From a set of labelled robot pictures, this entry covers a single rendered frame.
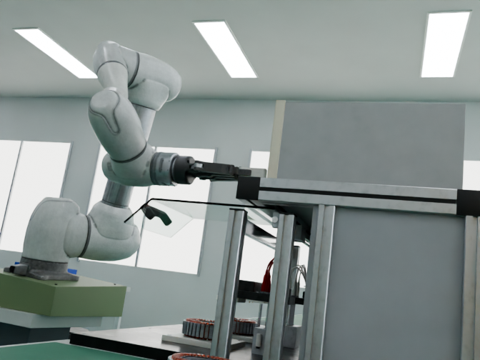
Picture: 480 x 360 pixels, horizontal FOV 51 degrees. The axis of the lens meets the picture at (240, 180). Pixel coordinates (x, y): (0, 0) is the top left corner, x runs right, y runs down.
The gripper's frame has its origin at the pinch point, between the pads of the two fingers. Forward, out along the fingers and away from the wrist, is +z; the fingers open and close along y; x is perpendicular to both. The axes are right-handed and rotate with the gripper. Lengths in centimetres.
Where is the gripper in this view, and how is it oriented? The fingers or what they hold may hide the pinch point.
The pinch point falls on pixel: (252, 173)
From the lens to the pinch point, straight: 124.7
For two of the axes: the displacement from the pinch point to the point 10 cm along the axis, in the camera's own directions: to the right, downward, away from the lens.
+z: 9.5, 0.6, -3.0
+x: 1.3, -9.7, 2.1
